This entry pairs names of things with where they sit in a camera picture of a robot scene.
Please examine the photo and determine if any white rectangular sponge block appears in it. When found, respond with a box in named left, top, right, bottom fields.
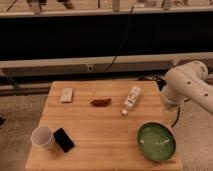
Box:
left=60, top=88, right=73, bottom=103

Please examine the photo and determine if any black smartphone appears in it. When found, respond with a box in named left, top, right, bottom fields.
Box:
left=53, top=128, right=75, bottom=153

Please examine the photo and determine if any white paper cup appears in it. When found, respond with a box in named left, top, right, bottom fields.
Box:
left=31, top=125, right=55, bottom=150

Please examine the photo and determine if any green ceramic bowl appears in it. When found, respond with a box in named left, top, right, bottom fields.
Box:
left=137, top=122, right=176, bottom=162

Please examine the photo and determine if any black hanging cable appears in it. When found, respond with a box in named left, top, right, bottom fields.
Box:
left=100, top=4, right=136, bottom=74

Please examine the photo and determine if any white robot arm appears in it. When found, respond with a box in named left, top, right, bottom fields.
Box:
left=161, top=61, right=213, bottom=115

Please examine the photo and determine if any small white plastic bottle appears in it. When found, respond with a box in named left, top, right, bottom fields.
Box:
left=122, top=86, right=141, bottom=116

